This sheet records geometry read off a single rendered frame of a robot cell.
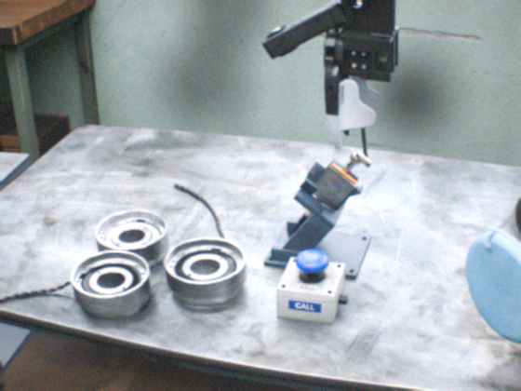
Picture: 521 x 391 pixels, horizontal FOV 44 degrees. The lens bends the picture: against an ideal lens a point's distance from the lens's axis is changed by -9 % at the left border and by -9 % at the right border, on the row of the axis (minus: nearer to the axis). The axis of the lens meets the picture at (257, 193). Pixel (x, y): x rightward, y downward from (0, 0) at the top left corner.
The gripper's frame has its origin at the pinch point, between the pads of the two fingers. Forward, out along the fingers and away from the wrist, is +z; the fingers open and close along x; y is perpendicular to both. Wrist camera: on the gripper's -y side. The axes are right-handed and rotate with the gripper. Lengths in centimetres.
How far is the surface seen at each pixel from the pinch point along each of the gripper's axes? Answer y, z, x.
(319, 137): -40, 68, 147
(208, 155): -28.8, 18.0, 24.7
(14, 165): -83, 30, 32
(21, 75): -129, 31, 94
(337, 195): 0.4, 8.3, -1.4
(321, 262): 1.3, 10.9, -12.9
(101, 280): -26.5, 16.1, -18.0
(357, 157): 2.8, 3.0, -0.6
